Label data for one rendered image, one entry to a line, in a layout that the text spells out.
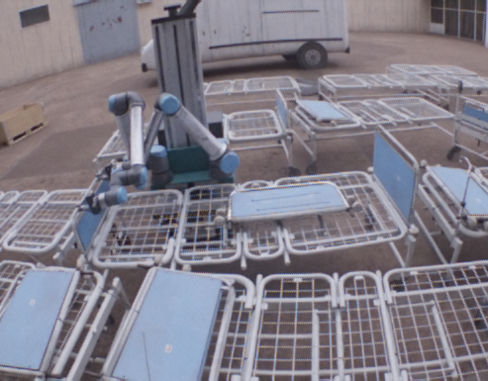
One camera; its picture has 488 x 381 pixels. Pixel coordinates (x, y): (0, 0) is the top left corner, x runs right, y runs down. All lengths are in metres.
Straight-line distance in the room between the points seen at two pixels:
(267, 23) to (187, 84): 6.58
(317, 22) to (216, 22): 2.57
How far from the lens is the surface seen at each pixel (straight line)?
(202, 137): 2.50
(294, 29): 9.45
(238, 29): 9.16
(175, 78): 2.85
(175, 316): 1.67
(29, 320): 1.99
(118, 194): 2.12
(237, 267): 2.74
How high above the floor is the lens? 1.77
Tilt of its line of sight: 27 degrees down
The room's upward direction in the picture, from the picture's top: 5 degrees counter-clockwise
